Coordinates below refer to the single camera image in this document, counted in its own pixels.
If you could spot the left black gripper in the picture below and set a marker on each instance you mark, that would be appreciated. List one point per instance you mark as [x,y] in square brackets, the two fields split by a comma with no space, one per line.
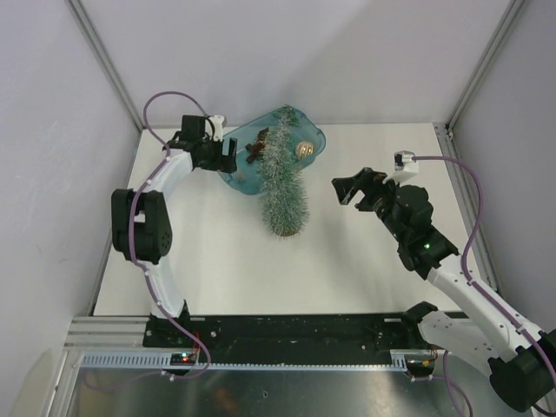
[221,162]

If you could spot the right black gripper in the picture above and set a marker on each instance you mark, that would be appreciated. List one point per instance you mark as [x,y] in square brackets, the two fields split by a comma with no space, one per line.
[368,181]

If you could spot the small frosted christmas tree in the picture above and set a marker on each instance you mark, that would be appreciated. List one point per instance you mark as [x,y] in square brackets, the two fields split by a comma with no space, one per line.
[283,198]

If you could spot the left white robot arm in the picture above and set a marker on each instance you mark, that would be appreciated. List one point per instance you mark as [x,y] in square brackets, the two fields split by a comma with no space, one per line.
[141,228]

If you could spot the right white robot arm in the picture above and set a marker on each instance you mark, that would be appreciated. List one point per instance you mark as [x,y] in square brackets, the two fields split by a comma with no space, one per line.
[515,354]

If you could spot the teal plastic bin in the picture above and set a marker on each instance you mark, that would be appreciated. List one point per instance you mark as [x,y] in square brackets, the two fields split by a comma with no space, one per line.
[247,178]

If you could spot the gold mirror ball ornament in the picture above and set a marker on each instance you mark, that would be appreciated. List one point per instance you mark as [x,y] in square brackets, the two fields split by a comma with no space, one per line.
[304,149]

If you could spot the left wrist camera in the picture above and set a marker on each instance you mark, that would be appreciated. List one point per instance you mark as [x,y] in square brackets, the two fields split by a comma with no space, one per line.
[216,125]

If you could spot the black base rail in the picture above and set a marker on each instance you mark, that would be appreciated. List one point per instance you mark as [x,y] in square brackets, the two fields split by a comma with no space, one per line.
[287,336]

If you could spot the white slotted cable duct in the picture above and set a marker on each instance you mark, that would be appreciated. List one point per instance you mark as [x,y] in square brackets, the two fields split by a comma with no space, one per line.
[178,361]

